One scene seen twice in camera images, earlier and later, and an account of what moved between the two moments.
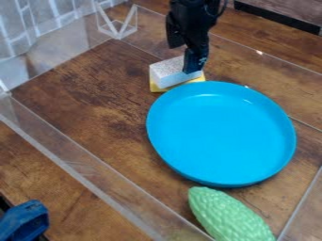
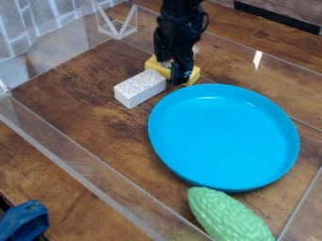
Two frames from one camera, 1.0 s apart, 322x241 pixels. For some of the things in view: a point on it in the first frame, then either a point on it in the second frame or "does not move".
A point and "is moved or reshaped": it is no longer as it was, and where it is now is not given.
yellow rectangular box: x=156 y=89 to x=154 y=64
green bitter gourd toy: x=224 y=217 does not move
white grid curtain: x=29 y=20 does not move
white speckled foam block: x=167 y=72 is moved or reshaped
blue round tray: x=222 y=133 does not move
